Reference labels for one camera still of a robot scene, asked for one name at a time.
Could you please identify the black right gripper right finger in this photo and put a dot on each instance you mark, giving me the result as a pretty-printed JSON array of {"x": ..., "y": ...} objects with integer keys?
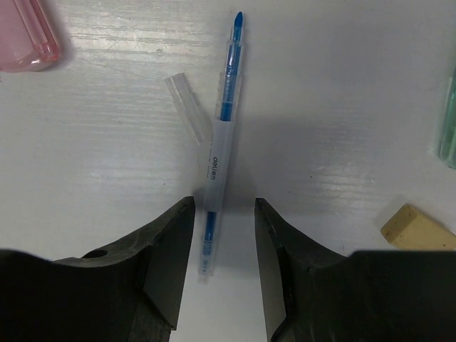
[{"x": 311, "y": 293}]

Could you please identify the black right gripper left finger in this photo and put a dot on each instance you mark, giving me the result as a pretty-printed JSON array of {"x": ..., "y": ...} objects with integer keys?
[{"x": 128, "y": 290}]

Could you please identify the clear pen cap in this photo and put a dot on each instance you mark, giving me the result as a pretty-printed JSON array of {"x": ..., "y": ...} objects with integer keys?
[{"x": 189, "y": 110}]

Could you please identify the blue pen clear barrel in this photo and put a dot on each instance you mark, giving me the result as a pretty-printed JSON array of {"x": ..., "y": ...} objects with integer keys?
[{"x": 220, "y": 147}]

